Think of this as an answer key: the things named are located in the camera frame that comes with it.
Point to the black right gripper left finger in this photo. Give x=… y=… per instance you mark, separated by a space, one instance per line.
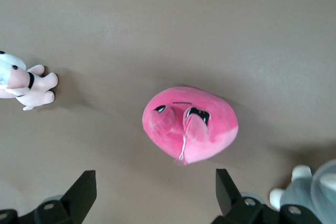
x=76 y=203

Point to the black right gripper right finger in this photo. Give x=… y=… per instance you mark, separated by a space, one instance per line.
x=231 y=203

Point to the round hot pink plush toy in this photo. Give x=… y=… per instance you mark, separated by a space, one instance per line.
x=168 y=140

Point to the grey white husky plush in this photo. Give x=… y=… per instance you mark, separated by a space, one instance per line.
x=323 y=190

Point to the pale pink white plush dog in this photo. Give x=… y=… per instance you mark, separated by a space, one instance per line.
x=39 y=87

